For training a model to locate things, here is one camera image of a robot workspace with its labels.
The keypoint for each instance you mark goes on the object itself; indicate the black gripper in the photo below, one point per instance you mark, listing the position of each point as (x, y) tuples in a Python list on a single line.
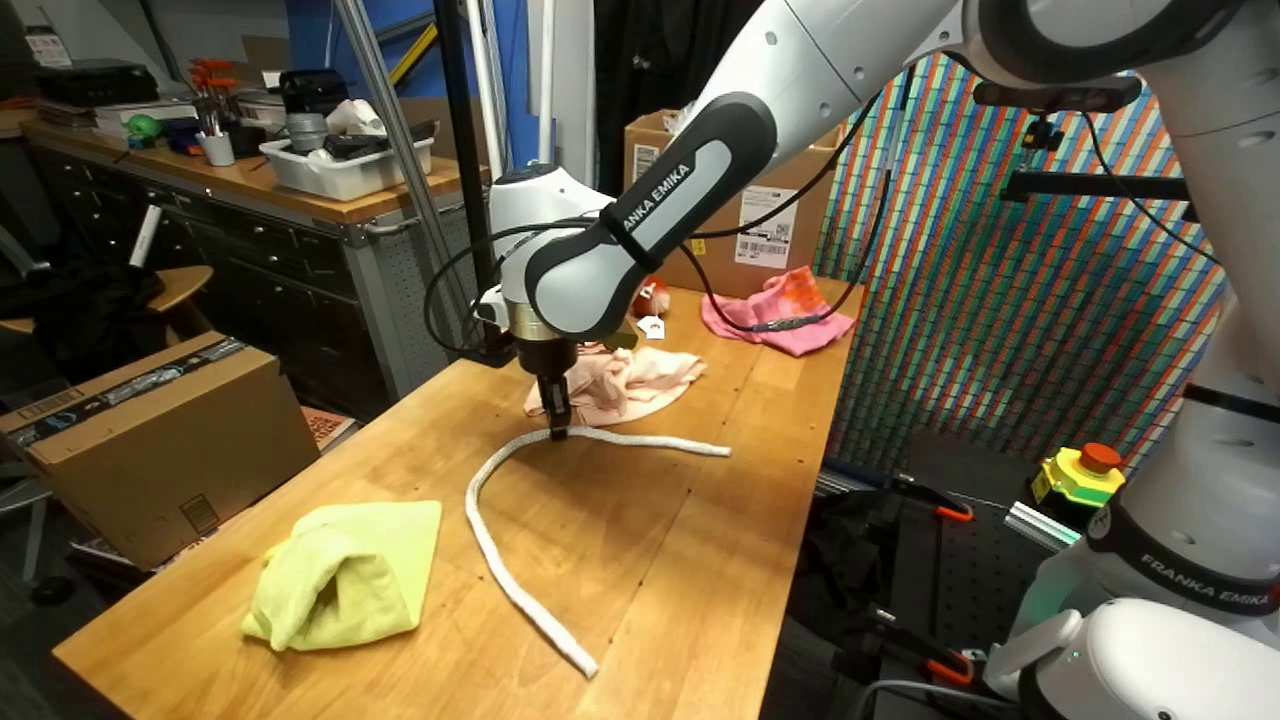
[(546, 364)]

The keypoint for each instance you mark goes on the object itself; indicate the peach cloth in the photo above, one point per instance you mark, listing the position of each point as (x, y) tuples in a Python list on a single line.
[(643, 383)]

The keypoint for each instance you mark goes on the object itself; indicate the red tomato plush with tag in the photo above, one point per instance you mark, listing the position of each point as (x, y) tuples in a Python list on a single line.
[(648, 303)]

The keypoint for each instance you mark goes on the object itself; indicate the pink cloth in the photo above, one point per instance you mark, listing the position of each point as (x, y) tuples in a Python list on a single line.
[(784, 321)]

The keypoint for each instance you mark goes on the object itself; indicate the yellow-green cloth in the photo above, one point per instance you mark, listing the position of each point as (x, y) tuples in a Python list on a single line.
[(344, 575)]

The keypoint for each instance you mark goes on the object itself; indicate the orange striped fabric piece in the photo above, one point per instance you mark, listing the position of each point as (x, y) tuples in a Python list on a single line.
[(797, 285)]

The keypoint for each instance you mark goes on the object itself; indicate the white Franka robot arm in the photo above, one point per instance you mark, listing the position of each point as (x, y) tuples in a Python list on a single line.
[(803, 83)]

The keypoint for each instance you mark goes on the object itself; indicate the black vertical pole stand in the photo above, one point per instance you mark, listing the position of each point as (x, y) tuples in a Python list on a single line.
[(465, 174)]

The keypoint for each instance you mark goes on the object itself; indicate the cardboard box with white label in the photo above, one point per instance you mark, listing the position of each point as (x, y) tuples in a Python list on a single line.
[(774, 222)]

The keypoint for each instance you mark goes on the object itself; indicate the silver aluminium pole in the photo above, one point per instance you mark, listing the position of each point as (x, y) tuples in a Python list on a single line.
[(393, 132)]

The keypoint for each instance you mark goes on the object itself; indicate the wooden top counter cabinet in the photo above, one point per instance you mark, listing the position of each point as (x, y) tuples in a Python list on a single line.
[(265, 264)]

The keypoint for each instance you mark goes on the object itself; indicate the white plastic bin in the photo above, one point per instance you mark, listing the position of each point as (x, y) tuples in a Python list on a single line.
[(332, 174)]

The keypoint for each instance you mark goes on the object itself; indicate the wooden stool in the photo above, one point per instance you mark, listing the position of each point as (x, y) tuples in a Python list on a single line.
[(181, 285)]

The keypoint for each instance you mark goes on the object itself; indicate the cardboard box with black tape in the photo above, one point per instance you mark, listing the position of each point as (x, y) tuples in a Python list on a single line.
[(161, 453)]

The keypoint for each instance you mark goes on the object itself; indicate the black orange clamp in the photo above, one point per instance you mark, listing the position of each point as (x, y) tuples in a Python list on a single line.
[(949, 668), (949, 510)]

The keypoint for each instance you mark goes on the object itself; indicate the white cup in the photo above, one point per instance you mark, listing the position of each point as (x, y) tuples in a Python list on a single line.
[(219, 145)]

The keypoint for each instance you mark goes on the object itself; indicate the black backpack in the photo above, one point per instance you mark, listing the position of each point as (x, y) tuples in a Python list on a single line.
[(83, 312)]

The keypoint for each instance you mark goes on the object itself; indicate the yellow red emergency stop button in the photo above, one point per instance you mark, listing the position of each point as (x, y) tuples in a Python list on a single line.
[(1072, 476)]

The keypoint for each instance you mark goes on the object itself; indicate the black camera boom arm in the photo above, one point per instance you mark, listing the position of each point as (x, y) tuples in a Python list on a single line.
[(1095, 185)]

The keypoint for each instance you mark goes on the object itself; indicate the black stereo camera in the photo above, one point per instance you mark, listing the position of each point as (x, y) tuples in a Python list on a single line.
[(1064, 96)]

